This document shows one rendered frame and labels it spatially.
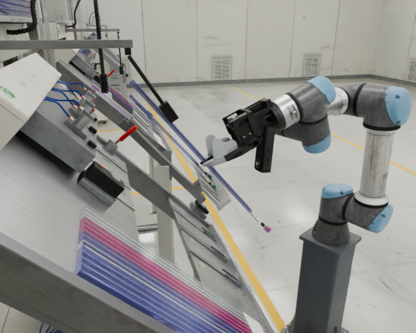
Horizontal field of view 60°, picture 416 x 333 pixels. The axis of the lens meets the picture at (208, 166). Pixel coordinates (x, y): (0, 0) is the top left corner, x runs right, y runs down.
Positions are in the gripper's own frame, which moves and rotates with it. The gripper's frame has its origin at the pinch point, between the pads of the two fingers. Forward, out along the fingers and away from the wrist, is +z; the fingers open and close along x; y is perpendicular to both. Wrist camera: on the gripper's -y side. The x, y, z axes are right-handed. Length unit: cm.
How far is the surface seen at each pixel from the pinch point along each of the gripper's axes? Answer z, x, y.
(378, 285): -66, -67, -139
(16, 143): 29.7, 11.3, 24.7
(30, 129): 27.1, 8.8, 25.5
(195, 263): 13.9, 5.0, -18.2
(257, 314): 6.9, 10.6, -36.0
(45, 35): 24, -98, 52
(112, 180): 19.5, 9.0, 10.0
